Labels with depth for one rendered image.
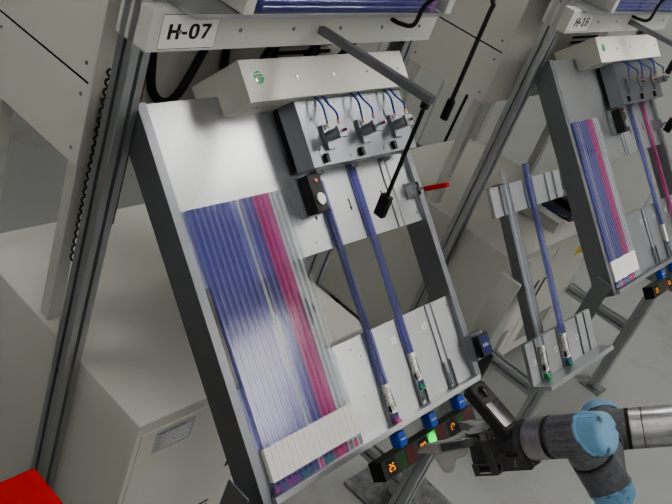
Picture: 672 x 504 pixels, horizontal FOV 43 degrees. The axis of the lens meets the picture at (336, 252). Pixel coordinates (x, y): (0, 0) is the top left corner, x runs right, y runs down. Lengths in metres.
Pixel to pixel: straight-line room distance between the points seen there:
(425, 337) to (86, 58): 0.89
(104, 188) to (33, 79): 0.31
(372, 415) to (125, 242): 0.80
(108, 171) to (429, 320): 0.78
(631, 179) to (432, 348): 2.79
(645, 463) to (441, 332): 1.61
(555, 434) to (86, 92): 1.00
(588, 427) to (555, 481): 1.57
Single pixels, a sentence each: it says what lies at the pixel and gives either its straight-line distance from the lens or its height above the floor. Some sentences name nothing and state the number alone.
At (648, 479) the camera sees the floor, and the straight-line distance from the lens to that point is 3.32.
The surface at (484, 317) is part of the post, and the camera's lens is 2.23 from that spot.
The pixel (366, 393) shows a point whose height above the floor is 0.77.
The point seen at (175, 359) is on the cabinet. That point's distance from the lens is 1.85.
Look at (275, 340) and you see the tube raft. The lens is 1.53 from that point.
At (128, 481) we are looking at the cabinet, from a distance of 1.82.
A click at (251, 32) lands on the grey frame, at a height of 1.34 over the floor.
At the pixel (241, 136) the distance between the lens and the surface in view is 1.61.
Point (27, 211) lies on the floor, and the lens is 3.34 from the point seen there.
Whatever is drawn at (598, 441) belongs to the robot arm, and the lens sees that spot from 1.48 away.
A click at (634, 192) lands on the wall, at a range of 4.55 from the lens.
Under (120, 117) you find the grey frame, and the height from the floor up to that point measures 1.18.
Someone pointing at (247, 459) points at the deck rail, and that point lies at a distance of 1.47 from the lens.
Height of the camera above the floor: 1.82
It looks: 30 degrees down
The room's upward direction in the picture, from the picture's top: 22 degrees clockwise
